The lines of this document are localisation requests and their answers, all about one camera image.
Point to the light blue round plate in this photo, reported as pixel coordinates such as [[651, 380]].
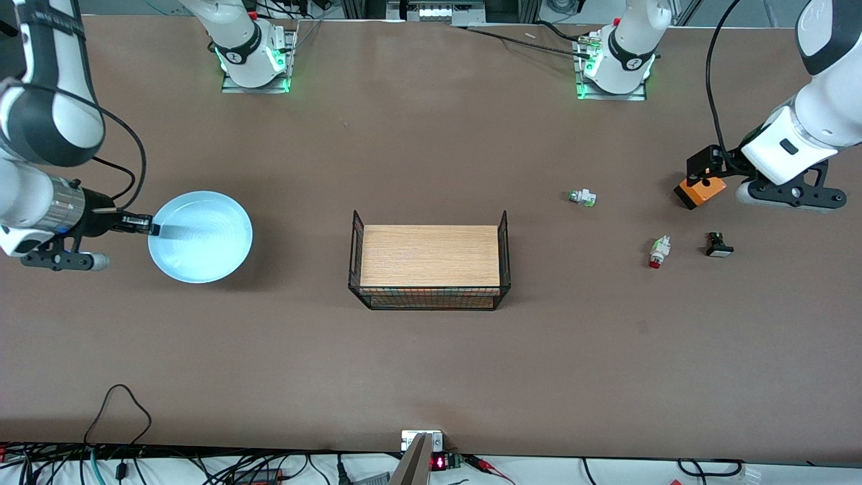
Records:
[[209, 249]]

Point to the black white-capped push button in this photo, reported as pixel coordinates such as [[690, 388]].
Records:
[[719, 250]]

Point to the red push button switch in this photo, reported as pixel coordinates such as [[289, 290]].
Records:
[[660, 250]]

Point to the red digit display module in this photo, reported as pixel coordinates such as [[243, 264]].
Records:
[[439, 462]]

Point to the light wooden board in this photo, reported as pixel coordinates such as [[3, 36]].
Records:
[[431, 256]]

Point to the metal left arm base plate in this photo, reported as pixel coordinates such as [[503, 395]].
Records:
[[636, 96]]

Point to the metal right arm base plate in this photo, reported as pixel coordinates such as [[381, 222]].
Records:
[[236, 88]]

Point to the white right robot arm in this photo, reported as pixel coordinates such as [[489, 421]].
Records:
[[47, 121]]

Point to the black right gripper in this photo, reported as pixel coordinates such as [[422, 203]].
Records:
[[100, 211]]

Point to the orange block with black end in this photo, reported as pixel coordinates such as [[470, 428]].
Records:
[[707, 190]]

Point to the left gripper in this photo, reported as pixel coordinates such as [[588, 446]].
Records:
[[731, 164]]

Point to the green push button switch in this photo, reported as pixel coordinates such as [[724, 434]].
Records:
[[583, 197]]

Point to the grey device with white lights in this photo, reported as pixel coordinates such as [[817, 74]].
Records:
[[438, 12]]

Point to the red clip test leads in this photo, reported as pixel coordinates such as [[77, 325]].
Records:
[[481, 463]]

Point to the grey metal camera mount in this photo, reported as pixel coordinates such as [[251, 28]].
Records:
[[414, 465]]

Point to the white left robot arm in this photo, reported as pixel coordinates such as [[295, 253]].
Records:
[[825, 114]]

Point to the black power adapter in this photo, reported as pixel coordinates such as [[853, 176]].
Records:
[[259, 477]]

